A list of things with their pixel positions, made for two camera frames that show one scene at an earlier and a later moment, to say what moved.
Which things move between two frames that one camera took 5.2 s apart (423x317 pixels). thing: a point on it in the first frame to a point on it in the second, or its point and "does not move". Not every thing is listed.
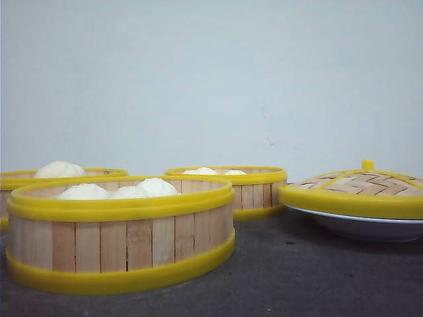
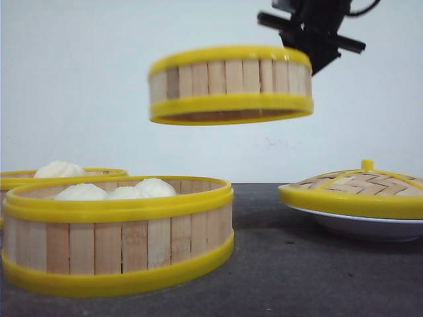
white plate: [367, 228] does not move
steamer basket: [257, 190] to [230, 84]
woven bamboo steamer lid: [366, 191] does not move
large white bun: [59, 169] does not move
